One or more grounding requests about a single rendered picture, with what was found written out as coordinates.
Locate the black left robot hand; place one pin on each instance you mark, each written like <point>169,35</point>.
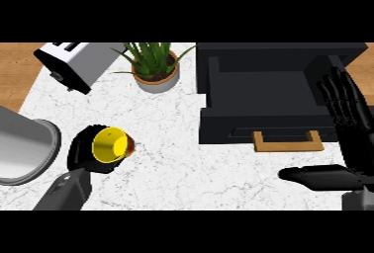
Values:
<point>81,151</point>

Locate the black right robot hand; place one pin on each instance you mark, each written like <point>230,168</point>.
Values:
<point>353,131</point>

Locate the yellow cup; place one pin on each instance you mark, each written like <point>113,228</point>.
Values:
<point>113,145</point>

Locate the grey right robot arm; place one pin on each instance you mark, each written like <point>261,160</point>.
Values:
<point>360,200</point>

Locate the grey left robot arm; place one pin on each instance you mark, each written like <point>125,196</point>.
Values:
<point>66,192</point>

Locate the dark grey open drawer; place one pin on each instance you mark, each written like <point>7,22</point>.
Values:
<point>265,105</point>

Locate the grey metal pot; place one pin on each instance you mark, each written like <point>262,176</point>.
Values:
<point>27,148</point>

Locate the white toaster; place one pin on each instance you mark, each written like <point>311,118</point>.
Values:
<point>78,64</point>

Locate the dark grey cabinet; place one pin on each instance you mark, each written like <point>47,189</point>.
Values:
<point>280,54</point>

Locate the potted green plant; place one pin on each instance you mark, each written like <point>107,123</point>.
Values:
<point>155,66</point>

